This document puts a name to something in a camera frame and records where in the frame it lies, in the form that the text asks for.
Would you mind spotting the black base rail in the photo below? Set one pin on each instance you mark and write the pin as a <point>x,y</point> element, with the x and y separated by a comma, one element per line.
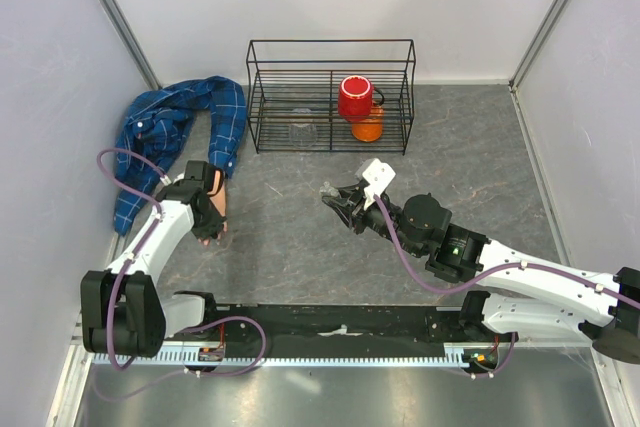
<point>342,331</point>

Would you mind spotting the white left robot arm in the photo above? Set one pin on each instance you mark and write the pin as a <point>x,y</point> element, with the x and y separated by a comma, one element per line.
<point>121,311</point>

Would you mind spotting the aluminium left corner post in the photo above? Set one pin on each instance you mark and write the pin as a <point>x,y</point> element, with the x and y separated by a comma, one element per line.
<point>126,34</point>

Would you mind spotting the red ceramic mug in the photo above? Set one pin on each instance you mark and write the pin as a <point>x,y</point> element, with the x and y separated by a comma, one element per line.
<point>357,96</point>

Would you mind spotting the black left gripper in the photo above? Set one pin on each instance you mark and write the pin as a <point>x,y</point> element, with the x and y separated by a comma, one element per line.
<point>214,226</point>

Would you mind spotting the glitter nail polish bottle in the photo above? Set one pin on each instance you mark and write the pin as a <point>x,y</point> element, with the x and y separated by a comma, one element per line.
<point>328,190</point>

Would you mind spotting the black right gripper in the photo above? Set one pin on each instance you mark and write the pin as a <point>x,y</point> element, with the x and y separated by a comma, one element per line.
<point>352,217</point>

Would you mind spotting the clear glass cup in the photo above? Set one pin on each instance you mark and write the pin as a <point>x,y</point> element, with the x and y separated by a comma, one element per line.
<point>302,131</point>

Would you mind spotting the blue plaid shirt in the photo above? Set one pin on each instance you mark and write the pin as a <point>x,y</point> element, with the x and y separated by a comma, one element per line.
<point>157,125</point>

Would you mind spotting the aluminium corner post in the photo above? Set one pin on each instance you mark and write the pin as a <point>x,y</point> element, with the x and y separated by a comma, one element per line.
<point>538,42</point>
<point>126,34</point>

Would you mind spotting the mannequin hand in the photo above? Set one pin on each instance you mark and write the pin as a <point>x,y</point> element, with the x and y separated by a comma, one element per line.
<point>217,196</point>

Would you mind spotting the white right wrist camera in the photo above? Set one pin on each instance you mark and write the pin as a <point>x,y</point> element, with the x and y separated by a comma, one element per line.
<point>377,176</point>

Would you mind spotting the orange cup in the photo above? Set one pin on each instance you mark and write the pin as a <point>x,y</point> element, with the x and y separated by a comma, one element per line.
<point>370,129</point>

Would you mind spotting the black wire rack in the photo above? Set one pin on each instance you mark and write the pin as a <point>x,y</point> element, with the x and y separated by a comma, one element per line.
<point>284,74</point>

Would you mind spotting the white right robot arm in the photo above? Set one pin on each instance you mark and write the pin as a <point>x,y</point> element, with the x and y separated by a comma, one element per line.
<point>507,291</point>

